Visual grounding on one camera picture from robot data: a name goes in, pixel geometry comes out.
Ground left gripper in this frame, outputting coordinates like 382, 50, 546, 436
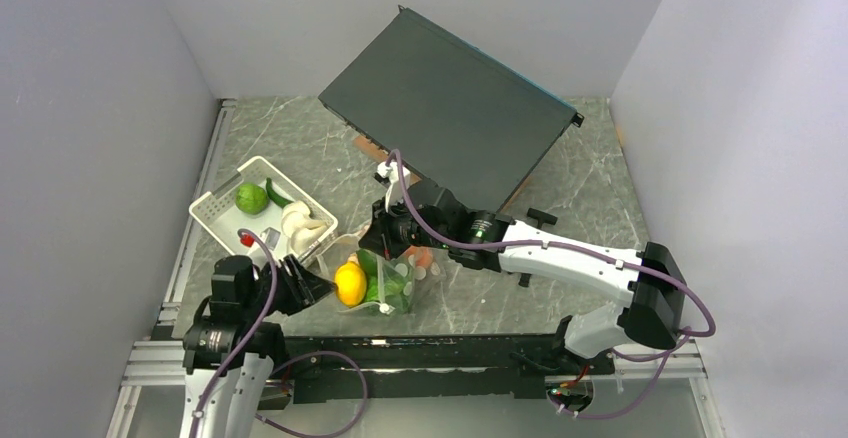
242, 253, 337, 321

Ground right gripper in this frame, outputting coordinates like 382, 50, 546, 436
359, 191, 451, 260

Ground peach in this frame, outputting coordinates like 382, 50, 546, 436
406, 247, 434, 275

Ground yellow lemon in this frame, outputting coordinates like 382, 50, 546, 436
334, 261, 367, 308

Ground green lettuce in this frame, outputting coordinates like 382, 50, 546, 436
357, 249, 415, 314

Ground polka dot zip bag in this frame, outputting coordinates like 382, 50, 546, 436
314, 227, 446, 316

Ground white mushrooms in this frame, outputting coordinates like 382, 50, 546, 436
281, 201, 328, 256

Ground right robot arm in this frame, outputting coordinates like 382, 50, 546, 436
359, 180, 685, 373

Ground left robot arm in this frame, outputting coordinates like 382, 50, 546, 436
180, 255, 336, 437

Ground wooden board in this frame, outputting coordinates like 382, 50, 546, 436
352, 134, 530, 211

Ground green chili pepper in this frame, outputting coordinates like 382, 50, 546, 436
265, 178, 293, 208

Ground white plastic basket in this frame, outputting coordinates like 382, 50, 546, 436
189, 156, 338, 264

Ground light green bumpy fruit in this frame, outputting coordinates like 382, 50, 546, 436
234, 183, 270, 215

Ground dark rack server box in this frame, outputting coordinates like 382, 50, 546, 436
318, 7, 583, 211

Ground black hammer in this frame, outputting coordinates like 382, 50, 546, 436
526, 207, 558, 227

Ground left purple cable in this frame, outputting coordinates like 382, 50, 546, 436
188, 228, 369, 438

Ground purple cable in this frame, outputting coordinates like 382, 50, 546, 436
188, 228, 369, 438
386, 150, 718, 422

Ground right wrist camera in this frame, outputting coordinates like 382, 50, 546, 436
376, 161, 411, 211

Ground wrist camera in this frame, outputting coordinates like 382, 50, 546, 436
238, 227, 287, 259
376, 161, 411, 211

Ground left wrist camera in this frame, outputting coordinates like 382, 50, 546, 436
238, 227, 287, 259

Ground aluminium side rail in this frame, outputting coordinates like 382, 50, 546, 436
106, 98, 238, 437

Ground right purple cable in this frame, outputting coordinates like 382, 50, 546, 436
386, 150, 718, 422

